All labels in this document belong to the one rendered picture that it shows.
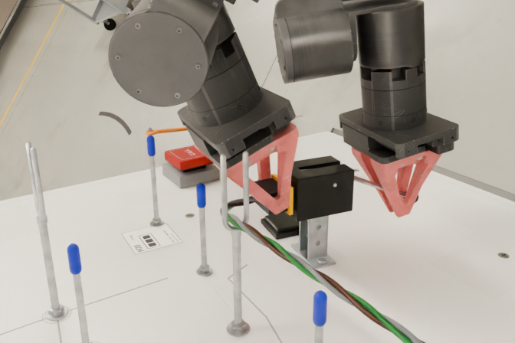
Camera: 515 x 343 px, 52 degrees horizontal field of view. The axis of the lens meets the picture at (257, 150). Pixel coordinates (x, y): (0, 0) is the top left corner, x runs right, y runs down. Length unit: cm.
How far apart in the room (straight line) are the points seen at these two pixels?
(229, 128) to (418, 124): 18
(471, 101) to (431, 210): 127
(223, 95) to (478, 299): 27
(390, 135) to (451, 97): 145
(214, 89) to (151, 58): 9
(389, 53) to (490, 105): 139
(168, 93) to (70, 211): 34
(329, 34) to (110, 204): 33
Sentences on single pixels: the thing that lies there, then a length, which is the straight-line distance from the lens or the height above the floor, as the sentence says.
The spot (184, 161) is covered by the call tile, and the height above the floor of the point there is 113.
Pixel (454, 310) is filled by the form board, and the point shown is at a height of 106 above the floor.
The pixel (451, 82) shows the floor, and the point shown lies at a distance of 195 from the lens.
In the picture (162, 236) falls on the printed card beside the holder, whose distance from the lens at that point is 55.
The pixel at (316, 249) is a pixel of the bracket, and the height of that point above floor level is 110.
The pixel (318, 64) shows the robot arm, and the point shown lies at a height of 120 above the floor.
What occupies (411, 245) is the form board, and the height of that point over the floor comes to 101.
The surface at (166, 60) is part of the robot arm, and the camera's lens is 31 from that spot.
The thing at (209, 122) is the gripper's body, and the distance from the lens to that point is 40.
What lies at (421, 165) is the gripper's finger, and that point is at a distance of 52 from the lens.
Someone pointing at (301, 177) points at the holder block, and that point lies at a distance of 45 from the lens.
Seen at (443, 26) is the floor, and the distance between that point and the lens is 211.
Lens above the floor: 147
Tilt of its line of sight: 37 degrees down
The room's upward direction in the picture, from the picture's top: 60 degrees counter-clockwise
